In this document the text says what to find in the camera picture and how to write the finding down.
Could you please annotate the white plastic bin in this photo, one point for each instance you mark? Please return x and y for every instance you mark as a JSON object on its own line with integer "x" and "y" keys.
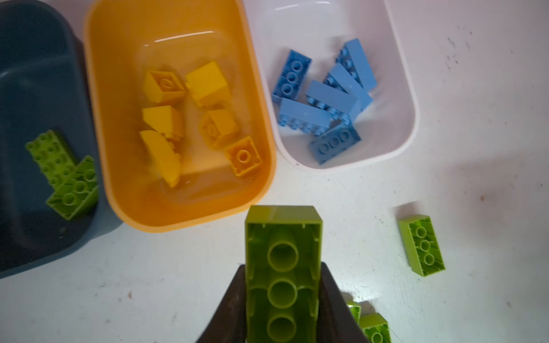
{"x": 319, "y": 29}

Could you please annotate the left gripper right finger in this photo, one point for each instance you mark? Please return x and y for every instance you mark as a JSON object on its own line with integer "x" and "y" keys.
{"x": 335, "y": 322}

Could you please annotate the green lego plate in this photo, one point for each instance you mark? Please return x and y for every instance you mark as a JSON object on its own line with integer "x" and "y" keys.
{"x": 53, "y": 157}

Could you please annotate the blue lego brick lone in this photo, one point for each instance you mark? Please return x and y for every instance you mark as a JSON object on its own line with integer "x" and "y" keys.
{"x": 303, "y": 117}

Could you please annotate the yellow lego brick long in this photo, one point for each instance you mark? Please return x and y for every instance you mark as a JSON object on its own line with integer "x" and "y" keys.
{"x": 163, "y": 156}

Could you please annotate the green lego brick bottom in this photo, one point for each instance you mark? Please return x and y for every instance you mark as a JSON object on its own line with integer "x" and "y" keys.
{"x": 375, "y": 328}

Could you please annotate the green lego brick low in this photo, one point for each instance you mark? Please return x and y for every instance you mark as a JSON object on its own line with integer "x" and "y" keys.
{"x": 355, "y": 310}

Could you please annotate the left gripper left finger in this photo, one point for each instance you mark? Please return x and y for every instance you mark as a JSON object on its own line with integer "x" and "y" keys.
{"x": 229, "y": 323}

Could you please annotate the yellow lego brick mid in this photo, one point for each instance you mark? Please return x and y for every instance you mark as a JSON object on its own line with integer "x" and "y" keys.
{"x": 165, "y": 120}

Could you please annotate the yellow plastic bin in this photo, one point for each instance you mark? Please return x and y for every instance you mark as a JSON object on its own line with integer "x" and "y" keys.
{"x": 123, "y": 40}

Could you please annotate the dark teal plastic bin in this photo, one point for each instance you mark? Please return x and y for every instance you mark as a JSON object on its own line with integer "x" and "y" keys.
{"x": 43, "y": 88}

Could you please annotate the yellow lego brick small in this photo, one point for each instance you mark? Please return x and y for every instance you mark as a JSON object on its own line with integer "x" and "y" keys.
{"x": 163, "y": 87}

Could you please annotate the green lego brick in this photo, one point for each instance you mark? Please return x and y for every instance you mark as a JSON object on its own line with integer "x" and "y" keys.
{"x": 421, "y": 246}
{"x": 79, "y": 192}
{"x": 283, "y": 247}
{"x": 375, "y": 328}

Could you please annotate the yellow lego brick top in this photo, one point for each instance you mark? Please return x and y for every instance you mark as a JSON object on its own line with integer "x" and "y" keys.
{"x": 243, "y": 156}

